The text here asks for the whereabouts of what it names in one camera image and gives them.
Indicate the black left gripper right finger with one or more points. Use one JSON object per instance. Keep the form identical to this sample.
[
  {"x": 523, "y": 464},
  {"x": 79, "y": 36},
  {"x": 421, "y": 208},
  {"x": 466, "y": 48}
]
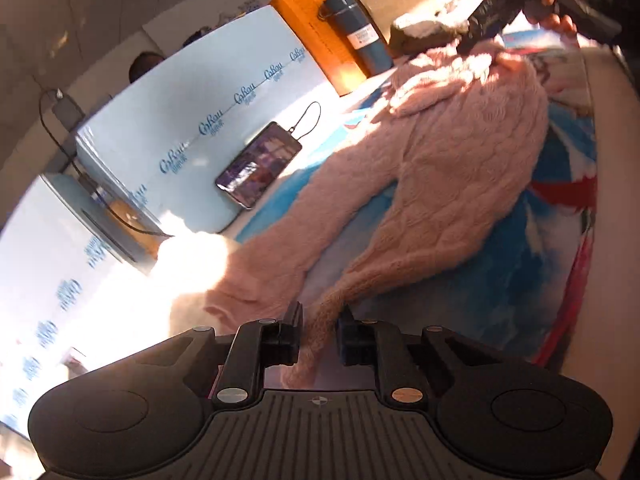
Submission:
[{"x": 381, "y": 346}]

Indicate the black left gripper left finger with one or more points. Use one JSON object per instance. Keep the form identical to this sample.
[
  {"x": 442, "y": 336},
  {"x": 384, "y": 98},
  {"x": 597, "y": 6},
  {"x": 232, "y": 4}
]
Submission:
[{"x": 256, "y": 346}]

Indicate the pink knitted sweater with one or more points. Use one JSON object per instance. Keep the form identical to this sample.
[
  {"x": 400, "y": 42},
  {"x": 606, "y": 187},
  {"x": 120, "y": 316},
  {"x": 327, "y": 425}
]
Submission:
[{"x": 456, "y": 137}]

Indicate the person right hand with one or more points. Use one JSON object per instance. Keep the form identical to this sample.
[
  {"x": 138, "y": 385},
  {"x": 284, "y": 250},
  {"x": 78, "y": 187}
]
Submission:
[{"x": 552, "y": 0}]

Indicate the anime printed desk mat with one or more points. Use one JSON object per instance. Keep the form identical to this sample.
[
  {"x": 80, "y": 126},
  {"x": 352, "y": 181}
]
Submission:
[{"x": 524, "y": 287}]

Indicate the dark blue thermos bottle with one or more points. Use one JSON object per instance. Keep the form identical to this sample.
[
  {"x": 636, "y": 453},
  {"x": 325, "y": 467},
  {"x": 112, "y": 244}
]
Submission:
[{"x": 353, "y": 25}]

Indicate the black smartphone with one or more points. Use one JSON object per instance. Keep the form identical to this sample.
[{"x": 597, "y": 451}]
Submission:
[{"x": 258, "y": 165}]

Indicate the orange flat box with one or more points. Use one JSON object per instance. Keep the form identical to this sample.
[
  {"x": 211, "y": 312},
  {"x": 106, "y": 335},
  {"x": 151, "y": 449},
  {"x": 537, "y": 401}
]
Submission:
[{"x": 330, "y": 50}]

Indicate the light blue partition board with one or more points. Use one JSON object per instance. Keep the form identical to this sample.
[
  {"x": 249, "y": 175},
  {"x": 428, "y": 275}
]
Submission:
[{"x": 160, "y": 143}]

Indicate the black power adapter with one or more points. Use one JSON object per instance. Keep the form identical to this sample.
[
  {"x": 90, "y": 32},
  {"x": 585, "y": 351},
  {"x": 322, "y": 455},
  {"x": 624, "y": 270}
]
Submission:
[{"x": 68, "y": 113}]

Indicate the dark haired person head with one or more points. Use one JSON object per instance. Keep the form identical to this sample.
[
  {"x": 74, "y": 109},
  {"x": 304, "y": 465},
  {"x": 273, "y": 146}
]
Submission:
[{"x": 142, "y": 64}]

